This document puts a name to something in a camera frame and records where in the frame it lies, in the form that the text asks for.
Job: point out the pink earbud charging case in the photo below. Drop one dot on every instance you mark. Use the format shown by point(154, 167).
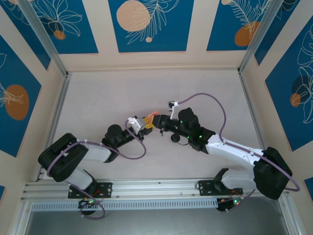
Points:
point(152, 114)

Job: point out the black round cap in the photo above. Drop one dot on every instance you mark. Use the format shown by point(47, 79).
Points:
point(174, 140)

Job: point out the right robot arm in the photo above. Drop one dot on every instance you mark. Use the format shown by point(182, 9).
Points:
point(230, 154)

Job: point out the aluminium mounting beam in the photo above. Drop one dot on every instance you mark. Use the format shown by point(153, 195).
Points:
point(156, 188)

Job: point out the grey metal panel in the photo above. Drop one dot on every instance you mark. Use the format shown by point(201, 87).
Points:
point(156, 222)

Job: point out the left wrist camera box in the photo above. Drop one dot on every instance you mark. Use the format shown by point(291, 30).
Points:
point(137, 123)

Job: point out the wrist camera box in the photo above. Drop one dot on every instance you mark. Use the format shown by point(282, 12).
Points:
point(174, 105)
point(137, 123)

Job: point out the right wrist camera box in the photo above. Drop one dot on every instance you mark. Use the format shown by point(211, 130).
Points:
point(174, 105)

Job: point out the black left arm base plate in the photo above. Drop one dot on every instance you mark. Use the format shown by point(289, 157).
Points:
point(106, 189)

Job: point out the aluminium table side rail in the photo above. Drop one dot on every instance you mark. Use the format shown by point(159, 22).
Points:
point(245, 85)
point(58, 110)

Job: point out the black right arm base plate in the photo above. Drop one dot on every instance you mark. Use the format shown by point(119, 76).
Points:
point(205, 187)

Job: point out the aluminium frame post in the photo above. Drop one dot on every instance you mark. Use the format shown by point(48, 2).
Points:
point(259, 36)
point(289, 215)
point(19, 218)
point(49, 46)

